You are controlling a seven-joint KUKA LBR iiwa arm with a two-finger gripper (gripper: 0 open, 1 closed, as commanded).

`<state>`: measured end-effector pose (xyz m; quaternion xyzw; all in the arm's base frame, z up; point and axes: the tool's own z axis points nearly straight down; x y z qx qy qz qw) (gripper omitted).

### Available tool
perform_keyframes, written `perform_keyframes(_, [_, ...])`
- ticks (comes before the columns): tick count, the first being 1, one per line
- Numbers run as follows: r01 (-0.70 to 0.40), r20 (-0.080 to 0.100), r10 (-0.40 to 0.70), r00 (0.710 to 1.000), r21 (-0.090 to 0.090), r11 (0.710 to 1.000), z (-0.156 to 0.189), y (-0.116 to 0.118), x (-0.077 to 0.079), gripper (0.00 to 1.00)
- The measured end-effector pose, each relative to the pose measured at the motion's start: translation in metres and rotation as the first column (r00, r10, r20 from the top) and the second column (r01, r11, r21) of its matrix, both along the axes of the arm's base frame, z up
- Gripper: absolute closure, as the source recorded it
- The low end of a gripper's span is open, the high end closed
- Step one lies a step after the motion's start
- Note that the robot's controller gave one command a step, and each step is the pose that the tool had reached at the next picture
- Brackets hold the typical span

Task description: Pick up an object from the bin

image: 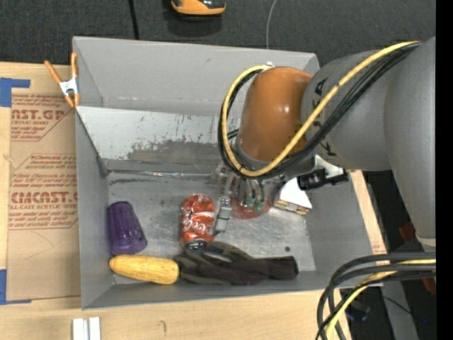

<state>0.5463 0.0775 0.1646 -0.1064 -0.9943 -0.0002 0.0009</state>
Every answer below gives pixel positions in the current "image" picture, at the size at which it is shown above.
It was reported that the purple plastic cup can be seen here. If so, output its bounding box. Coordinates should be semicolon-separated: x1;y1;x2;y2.
106;200;149;256

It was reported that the yellow corn cob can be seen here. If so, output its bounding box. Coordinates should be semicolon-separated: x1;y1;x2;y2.
108;254;181;285

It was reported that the brown cardboard board red print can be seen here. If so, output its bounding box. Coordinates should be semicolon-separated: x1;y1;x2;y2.
0;61;82;306

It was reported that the white box with red edge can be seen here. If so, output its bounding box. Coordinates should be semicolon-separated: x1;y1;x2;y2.
274;176;314;216

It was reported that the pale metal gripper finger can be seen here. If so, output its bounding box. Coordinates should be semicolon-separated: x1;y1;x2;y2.
218;170;235;196
212;195;233;235

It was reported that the black cylinder on white bracket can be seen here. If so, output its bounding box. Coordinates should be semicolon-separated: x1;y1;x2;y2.
296;154;350;192

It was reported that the red soda can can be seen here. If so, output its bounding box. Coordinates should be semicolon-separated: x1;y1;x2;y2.
179;193;217;251

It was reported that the grey metal bin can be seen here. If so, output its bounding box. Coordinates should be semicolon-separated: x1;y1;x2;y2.
71;36;376;310

